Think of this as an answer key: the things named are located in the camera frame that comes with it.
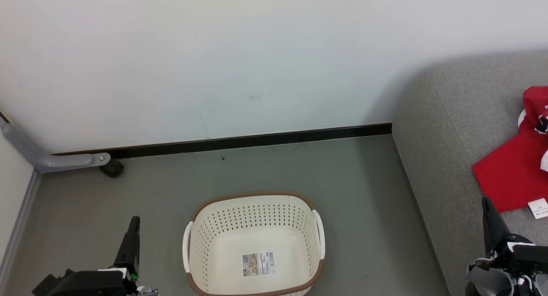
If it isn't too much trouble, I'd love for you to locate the grey metal frame leg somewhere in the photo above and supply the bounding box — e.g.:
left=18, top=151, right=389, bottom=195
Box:
left=0, top=116, right=112, bottom=173

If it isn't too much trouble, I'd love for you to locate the red garment white stripe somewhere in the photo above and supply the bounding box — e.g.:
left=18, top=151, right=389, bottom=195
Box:
left=472, top=129, right=548, bottom=220

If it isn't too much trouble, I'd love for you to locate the cream laundry basket brown rim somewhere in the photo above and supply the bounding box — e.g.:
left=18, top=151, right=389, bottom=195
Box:
left=183, top=191, right=326, bottom=296

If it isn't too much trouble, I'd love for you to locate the black caster wheel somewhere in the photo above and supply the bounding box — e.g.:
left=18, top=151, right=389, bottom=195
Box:
left=100, top=159, right=125, bottom=179

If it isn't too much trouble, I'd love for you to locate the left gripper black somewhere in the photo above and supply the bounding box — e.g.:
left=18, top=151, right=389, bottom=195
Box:
left=51, top=216, right=158, bottom=296

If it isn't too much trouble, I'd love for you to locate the red white garment letter print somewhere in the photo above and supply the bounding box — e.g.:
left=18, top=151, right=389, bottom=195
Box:
left=517, top=86, right=548, bottom=136

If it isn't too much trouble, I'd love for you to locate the grey fabric sofa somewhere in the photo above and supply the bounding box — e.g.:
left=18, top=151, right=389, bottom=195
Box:
left=392, top=50, right=548, bottom=296

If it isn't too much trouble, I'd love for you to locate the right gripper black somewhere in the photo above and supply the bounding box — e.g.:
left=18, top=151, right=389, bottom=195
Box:
left=482, top=197, right=548, bottom=275

